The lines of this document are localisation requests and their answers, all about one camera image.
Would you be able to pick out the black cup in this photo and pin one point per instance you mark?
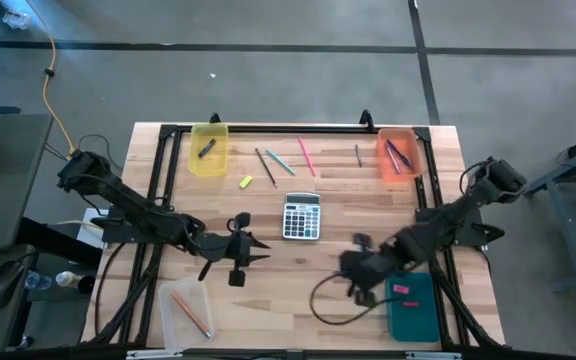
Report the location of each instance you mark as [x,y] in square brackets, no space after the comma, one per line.
[87,285]

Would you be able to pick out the silver metal bracket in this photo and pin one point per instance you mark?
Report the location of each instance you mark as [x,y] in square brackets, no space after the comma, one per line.
[433,355]
[153,355]

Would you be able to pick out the blue pen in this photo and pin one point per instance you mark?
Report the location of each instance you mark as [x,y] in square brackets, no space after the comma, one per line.
[402,156]

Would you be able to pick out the black pencil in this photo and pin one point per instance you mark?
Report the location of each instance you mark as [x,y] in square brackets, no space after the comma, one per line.
[266,168]

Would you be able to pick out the black aluminium table frame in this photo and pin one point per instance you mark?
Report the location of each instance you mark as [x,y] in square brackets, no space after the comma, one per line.
[293,129]

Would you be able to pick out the pink pencil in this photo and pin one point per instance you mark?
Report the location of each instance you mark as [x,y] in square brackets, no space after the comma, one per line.
[307,156]

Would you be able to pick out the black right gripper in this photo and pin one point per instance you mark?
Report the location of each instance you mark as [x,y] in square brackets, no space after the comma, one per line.
[378,265]

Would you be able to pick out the clear plastic bin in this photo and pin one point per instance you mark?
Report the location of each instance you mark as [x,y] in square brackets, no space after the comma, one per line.
[178,330]

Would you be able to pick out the translucent purple pen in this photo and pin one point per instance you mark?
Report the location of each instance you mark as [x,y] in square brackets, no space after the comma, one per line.
[393,160]

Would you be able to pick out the white flat box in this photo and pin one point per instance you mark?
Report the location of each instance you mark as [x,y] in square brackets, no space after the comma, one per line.
[89,214]

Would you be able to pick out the orange translucent plastic bin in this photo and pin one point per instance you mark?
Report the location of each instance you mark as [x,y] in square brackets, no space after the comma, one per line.
[408,172]

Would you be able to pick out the silver desk calculator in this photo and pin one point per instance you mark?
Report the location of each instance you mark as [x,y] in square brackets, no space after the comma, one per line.
[301,220]

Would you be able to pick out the teal pencil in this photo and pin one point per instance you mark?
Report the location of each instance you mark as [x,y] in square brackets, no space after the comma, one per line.
[281,162]

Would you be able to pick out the white bottle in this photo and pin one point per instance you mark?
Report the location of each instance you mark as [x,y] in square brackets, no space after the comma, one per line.
[66,278]

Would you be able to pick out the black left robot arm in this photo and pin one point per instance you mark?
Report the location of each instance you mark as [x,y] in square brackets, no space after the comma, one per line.
[128,202]

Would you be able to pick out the grey desk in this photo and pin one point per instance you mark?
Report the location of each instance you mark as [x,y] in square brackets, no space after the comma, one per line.
[13,190]

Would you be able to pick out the yellow eraser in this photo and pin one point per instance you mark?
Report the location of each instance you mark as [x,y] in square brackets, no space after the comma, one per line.
[246,182]

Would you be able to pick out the red eraser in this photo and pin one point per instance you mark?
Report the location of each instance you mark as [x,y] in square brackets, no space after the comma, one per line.
[410,304]

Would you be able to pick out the red-orange pencil with eraser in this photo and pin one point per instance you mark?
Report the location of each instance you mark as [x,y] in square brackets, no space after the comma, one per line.
[191,315]

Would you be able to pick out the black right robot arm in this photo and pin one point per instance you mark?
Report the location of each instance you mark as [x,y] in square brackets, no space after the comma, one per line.
[500,181]

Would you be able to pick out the pink eraser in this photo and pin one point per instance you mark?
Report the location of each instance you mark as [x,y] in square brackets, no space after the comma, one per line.
[401,289]

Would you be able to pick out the clear water bottle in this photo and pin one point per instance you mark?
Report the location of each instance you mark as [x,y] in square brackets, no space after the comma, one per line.
[38,281]

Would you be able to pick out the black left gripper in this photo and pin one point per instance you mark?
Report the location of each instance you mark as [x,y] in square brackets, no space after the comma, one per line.
[238,247]

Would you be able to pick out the black computer mouse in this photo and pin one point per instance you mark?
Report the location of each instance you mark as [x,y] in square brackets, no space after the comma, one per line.
[5,282]

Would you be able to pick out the yellow translucent plastic bin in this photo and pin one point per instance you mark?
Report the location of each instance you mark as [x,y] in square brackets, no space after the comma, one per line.
[218,165]

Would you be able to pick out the crumpled clear plastic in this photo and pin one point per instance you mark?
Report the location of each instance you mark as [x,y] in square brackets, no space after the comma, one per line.
[17,20]

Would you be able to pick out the blue-grey table frame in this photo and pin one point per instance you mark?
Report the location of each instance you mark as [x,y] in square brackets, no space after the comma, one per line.
[568,240]

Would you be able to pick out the teal plastic bin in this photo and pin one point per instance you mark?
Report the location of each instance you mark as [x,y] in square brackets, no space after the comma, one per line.
[413,325]

